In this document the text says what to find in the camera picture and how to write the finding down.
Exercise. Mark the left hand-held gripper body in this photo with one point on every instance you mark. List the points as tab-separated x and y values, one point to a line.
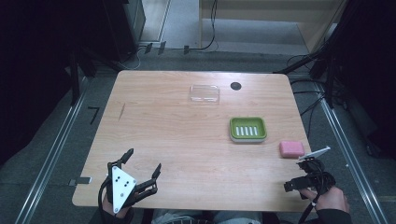
122	188

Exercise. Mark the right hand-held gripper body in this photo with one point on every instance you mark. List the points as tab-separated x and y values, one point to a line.
315	174

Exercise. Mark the pink soap bar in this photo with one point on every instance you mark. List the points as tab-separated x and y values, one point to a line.
291	149

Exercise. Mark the green soap dish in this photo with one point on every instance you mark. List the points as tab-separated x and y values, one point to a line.
248	129

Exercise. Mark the clear plastic lid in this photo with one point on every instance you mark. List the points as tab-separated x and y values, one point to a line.
204	94

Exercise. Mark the person's left hand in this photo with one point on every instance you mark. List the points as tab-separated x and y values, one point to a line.
108	207

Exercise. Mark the person's right hand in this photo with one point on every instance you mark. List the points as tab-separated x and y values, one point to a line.
333	199

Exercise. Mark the black angled floor tape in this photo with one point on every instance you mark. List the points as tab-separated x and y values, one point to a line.
94	112

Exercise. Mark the person's legs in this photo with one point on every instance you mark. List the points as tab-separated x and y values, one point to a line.
205	217

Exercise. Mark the dark plug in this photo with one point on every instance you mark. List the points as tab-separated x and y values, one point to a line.
148	48
186	49
162	47

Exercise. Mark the black round table cap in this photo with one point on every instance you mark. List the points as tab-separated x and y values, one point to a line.
235	86

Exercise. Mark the black cabinet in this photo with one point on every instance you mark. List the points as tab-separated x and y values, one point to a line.
124	28

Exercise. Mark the light wooden shelf unit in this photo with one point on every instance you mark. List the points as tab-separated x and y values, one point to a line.
267	18

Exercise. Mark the metal floor rail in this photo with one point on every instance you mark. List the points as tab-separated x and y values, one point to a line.
350	155
53	155

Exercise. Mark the small metal table bracket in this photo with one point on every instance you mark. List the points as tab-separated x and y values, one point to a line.
80	180

